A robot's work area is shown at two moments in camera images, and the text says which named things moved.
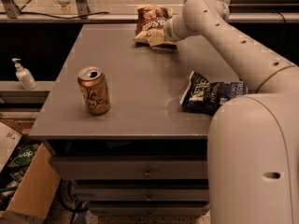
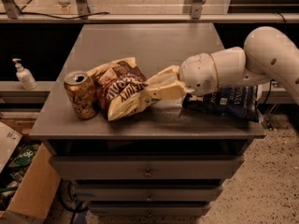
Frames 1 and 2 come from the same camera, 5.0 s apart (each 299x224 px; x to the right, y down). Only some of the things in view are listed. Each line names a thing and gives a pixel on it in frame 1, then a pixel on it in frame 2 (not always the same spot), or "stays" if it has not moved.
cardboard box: x=36 y=185 stays
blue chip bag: x=204 y=97 stays
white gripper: x=168 y=31 to x=196 y=73
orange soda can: x=95 y=90 to x=82 y=94
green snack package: x=23 y=155 stays
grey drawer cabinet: x=116 y=127 stays
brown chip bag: x=150 y=21 to x=120 y=87
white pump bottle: x=24 y=77 stays
